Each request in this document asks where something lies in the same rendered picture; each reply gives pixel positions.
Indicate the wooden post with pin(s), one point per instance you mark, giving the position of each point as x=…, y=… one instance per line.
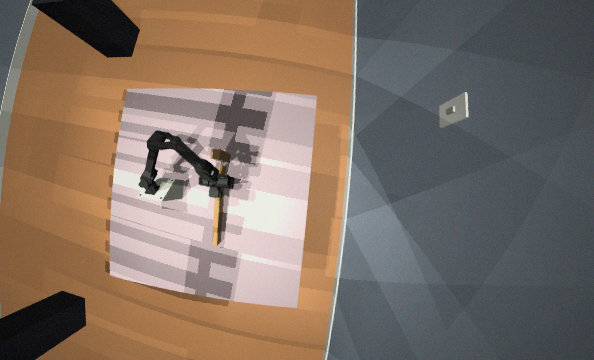
x=220, y=155

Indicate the brown wooden board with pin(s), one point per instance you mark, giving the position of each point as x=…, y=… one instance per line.
x=218, y=211

